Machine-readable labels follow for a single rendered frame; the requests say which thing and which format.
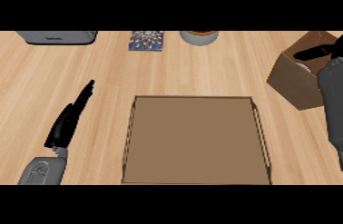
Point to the brown cardboard box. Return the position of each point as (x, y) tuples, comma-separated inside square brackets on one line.
[(298, 79)]

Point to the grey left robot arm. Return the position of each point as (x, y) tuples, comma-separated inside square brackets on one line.
[(44, 170)]

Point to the grey pot with orange rim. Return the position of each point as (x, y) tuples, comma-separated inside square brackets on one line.
[(199, 37)]

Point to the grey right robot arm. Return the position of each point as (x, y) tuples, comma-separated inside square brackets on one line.
[(335, 106)]

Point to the brown wooden tray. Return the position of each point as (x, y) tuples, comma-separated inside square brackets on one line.
[(197, 140)]

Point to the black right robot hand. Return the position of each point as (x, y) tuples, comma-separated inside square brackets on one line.
[(319, 52)]

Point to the colourful patterned box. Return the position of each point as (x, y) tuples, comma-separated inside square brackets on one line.
[(147, 40)]

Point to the grey appliance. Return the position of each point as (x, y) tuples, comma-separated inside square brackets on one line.
[(58, 37)]

